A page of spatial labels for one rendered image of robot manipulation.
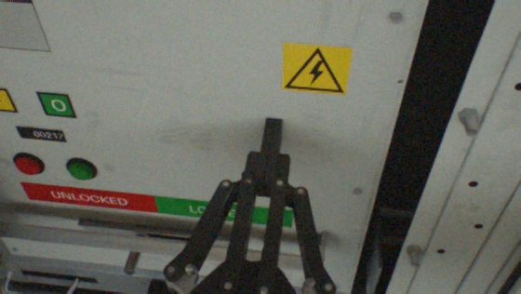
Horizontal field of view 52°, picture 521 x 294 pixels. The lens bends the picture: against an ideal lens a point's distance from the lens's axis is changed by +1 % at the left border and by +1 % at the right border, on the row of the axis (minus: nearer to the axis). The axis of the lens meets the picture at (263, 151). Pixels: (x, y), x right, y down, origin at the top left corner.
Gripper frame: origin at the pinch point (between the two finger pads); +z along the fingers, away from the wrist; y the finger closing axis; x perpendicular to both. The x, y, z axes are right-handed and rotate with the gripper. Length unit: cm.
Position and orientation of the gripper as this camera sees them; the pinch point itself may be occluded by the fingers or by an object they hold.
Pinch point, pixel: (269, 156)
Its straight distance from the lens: 47.4
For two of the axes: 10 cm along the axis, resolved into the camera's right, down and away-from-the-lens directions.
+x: 0.0, -6.6, -7.5
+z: 1.3, -7.4, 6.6
